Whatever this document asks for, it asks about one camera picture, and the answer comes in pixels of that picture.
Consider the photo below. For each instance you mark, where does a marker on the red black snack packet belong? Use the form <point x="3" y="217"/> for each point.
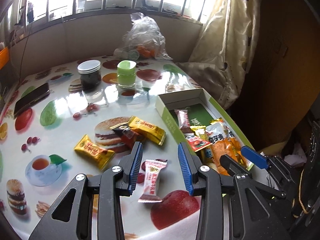
<point x="127" y="134"/>

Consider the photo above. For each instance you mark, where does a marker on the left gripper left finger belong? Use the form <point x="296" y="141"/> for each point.
<point x="70" y="216"/>

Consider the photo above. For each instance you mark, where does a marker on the white red sesame nougat candy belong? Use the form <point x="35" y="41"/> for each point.
<point x="183" y="120"/>

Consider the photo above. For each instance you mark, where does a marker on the green glass jar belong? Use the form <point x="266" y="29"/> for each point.
<point x="126" y="74"/>

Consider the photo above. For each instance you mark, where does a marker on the dark jar white lid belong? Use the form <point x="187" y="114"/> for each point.
<point x="90" y="74"/>

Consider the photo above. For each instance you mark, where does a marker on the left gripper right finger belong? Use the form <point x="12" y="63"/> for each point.
<point x="228" y="202"/>

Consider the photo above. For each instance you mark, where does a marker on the clear plastic bag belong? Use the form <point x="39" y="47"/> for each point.
<point x="143" y="41"/>

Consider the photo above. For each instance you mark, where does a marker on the beige patterned curtain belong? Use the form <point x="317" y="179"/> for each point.
<point x="224" y="52"/>

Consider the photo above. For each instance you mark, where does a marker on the black smartphone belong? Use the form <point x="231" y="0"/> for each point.
<point x="31" y="98"/>

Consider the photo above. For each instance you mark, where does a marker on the gold peanut crisp candy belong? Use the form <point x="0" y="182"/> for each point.
<point x="94" y="153"/>
<point x="148" y="130"/>

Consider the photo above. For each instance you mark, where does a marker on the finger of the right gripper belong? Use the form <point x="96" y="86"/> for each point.
<point x="234" y="169"/>
<point x="256" y="158"/>

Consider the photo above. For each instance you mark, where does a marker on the white orange konjac snack packet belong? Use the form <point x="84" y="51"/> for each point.
<point x="217" y="134"/>

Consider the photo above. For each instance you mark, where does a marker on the red white small snack packet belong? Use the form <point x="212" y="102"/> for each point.
<point x="196" y="142"/>

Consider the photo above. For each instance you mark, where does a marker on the green cardboard box tray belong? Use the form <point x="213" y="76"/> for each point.
<point x="195" y="117"/>

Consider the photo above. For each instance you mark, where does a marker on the orange storage box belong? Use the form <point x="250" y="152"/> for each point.
<point x="4" y="57"/>

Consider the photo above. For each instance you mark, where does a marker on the gold rice bar snack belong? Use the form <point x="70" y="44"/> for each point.
<point x="200" y="131"/>

